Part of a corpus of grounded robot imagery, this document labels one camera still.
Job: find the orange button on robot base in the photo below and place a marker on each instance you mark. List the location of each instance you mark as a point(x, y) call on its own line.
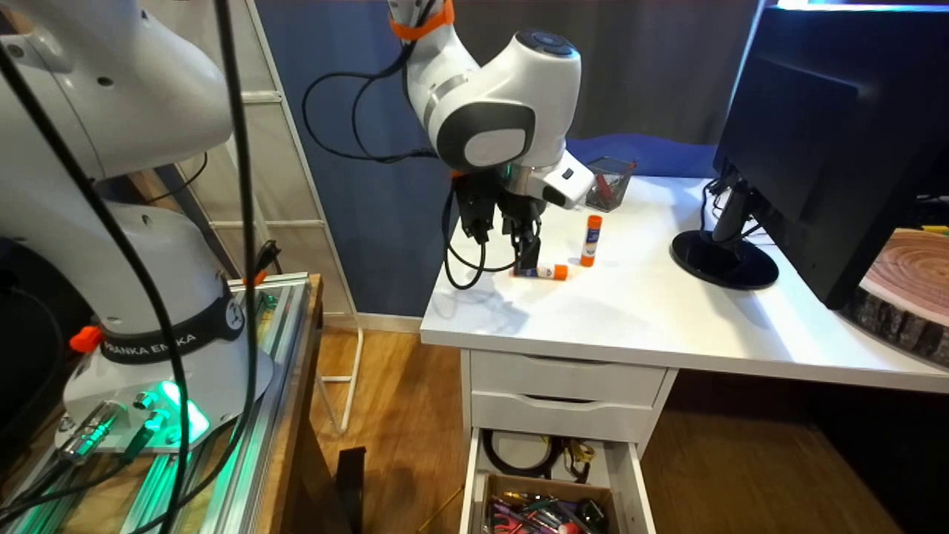
point(88, 338)

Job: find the wood slice with bark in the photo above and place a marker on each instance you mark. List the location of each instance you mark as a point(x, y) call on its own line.
point(914, 286)

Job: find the white drawer front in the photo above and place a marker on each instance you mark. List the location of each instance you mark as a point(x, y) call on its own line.
point(564, 378)
point(554, 417)

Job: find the black computer monitor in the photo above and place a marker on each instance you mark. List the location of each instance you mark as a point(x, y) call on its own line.
point(821, 148)

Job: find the white drawer cabinet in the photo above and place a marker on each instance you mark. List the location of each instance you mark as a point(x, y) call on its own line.
point(564, 396)

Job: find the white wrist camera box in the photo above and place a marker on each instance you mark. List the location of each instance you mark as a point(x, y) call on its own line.
point(572, 183)

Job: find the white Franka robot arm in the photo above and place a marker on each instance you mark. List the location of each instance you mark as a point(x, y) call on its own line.
point(495, 91)

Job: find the cardboard box of pens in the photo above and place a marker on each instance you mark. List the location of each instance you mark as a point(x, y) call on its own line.
point(545, 513)

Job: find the aluminium rail base frame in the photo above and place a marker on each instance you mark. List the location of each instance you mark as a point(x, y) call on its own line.
point(278, 396)

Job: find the black stand leg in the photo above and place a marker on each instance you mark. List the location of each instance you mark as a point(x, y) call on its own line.
point(351, 490)

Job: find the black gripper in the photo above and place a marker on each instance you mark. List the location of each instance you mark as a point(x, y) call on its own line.
point(505, 202)

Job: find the black mesh pen cup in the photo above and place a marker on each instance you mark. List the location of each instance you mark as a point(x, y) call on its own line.
point(616, 187)

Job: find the white pull-out drawer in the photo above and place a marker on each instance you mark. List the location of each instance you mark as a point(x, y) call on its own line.
point(634, 490)

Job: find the orange capped white glue stick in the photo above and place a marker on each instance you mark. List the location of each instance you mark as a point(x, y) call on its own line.
point(591, 239)
point(557, 272)

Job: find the grey-brown curtain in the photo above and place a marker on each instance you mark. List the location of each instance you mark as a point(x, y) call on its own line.
point(653, 70)

